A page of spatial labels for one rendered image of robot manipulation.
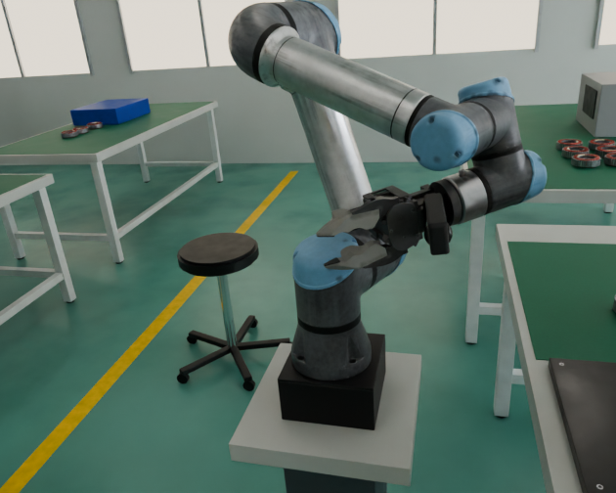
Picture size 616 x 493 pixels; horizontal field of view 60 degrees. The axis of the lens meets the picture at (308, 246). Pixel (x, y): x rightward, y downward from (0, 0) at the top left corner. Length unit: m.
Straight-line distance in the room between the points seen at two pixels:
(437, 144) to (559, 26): 4.66
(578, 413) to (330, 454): 0.43
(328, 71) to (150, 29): 5.23
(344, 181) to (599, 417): 0.60
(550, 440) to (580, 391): 0.13
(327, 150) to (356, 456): 0.54
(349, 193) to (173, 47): 4.99
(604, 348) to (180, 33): 5.14
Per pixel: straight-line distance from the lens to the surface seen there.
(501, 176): 0.84
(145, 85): 6.11
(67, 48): 6.52
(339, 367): 0.96
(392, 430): 1.02
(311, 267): 0.89
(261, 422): 1.05
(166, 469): 2.10
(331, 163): 0.99
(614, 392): 1.15
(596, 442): 1.03
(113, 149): 3.63
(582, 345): 1.29
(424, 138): 0.71
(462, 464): 2.03
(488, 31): 5.27
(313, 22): 1.00
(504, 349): 2.03
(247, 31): 0.90
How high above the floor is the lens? 1.44
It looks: 24 degrees down
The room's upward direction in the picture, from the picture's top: 4 degrees counter-clockwise
